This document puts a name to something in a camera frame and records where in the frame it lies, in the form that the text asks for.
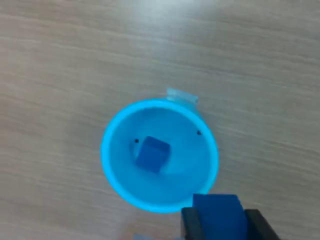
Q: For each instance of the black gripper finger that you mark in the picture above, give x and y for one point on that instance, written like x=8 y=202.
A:
x=261 y=226
x=192 y=225

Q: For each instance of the blue wooden cube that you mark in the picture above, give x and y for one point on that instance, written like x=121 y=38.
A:
x=152 y=156
x=220 y=217

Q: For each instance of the blue plastic cup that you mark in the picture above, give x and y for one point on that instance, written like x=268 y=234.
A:
x=160 y=185

